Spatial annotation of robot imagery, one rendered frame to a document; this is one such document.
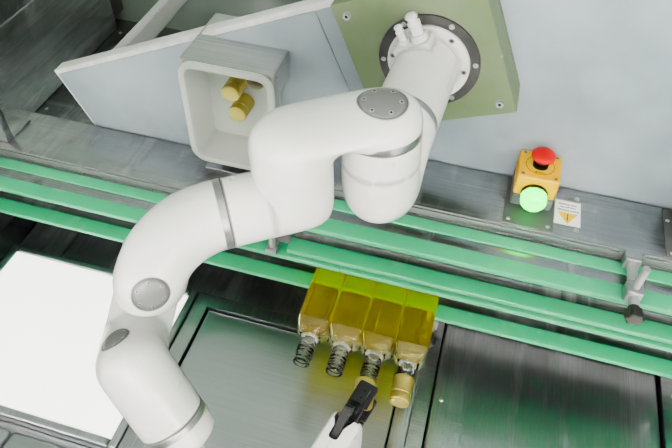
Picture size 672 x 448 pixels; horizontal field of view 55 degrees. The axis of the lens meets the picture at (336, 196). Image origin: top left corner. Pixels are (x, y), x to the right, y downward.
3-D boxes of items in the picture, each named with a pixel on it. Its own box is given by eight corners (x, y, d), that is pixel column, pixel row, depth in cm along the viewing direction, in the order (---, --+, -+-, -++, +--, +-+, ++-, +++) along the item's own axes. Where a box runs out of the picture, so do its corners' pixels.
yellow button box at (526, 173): (512, 175, 117) (508, 203, 112) (521, 144, 111) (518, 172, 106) (551, 183, 116) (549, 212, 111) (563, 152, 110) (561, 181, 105)
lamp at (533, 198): (517, 200, 111) (516, 212, 109) (523, 181, 107) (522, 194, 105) (544, 205, 110) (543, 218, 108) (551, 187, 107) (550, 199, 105)
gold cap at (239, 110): (236, 91, 118) (226, 105, 116) (254, 94, 118) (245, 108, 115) (237, 106, 121) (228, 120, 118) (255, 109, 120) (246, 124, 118)
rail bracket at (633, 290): (615, 256, 106) (617, 322, 97) (631, 227, 101) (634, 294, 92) (640, 262, 106) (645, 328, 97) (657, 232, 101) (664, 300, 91)
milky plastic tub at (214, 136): (210, 130, 130) (192, 158, 124) (196, 34, 114) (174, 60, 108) (292, 147, 127) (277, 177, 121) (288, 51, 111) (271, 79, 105)
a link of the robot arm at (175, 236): (216, 169, 81) (100, 195, 79) (223, 189, 68) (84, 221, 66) (239, 269, 85) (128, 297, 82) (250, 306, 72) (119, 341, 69)
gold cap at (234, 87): (228, 70, 116) (219, 84, 113) (247, 73, 115) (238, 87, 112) (231, 86, 118) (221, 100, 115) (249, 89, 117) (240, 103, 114)
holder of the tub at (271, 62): (215, 149, 134) (200, 173, 129) (198, 34, 114) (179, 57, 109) (293, 165, 131) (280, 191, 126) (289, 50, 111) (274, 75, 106)
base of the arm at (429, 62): (368, 17, 95) (334, 75, 85) (447, -5, 89) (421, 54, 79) (406, 101, 104) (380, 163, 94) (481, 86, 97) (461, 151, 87)
